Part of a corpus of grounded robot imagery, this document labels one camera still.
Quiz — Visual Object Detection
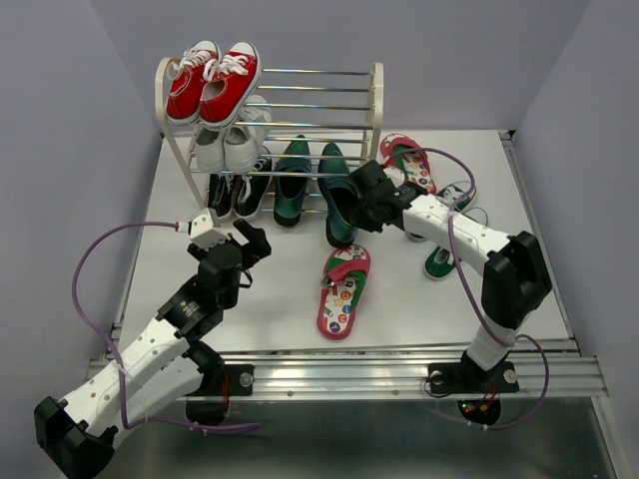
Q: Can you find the white sneaker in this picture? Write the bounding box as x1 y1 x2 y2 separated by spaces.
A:
224 95 272 174
195 128 226 174

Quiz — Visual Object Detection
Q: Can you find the pink sandal front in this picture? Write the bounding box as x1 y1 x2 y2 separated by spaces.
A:
317 243 371 340

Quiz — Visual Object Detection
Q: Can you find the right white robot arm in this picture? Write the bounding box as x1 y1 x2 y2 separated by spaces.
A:
348 162 552 389

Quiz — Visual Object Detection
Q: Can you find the green sneaker lower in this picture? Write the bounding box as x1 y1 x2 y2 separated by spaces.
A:
423 207 489 281

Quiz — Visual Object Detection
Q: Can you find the green loafer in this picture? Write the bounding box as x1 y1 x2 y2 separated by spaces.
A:
318 143 357 248
274 135 312 228

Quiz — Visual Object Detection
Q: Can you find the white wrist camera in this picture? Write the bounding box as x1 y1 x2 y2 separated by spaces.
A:
384 167 405 188
189 208 229 250

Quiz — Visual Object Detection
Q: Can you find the left red canvas sneaker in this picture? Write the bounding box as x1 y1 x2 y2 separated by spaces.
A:
166 40 219 124

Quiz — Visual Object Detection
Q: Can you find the left white sneaker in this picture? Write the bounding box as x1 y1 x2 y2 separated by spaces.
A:
195 128 226 174

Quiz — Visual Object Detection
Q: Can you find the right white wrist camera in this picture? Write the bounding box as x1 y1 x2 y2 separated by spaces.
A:
384 167 405 188

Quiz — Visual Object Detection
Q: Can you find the right white sneaker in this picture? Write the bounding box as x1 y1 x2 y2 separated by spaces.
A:
224 95 272 174

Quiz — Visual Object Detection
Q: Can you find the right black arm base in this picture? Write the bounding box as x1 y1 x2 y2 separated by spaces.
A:
427 352 520 395

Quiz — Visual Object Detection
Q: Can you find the left black canvas sneaker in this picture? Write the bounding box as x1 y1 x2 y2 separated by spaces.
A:
207 175 235 222

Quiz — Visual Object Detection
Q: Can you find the green sneaker upper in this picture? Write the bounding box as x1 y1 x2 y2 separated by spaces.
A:
405 181 476 242

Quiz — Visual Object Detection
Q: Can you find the red canvas sneaker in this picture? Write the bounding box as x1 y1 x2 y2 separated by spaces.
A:
200 42 262 130
166 40 219 124

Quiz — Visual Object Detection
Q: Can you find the cream shoe shelf with rods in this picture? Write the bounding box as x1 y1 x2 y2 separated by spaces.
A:
154 57 384 209

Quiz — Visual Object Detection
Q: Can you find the black canvas sneaker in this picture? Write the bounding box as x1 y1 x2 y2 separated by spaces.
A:
235 157 273 221
207 175 235 222

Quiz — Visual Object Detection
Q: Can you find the right black canvas sneaker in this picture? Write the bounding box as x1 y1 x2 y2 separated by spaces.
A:
235 157 273 221

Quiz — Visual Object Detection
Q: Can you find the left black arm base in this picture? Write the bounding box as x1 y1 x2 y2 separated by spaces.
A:
183 341 255 397

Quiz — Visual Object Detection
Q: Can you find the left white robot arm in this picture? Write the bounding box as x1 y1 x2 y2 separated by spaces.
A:
34 209 272 478

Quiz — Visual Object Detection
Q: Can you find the green sneaker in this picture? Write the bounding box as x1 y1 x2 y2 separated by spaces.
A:
423 207 489 281
405 181 476 242

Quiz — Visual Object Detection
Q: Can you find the pink sandal back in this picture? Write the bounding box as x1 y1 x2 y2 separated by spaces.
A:
379 133 437 194

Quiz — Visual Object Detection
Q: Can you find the pink sandal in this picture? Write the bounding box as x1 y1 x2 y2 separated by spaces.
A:
379 133 437 194
317 243 371 340

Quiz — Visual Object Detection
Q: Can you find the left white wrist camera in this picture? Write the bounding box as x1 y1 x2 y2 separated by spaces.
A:
189 208 229 250

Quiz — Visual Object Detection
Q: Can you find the right red canvas sneaker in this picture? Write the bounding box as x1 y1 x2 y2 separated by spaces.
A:
200 42 262 130

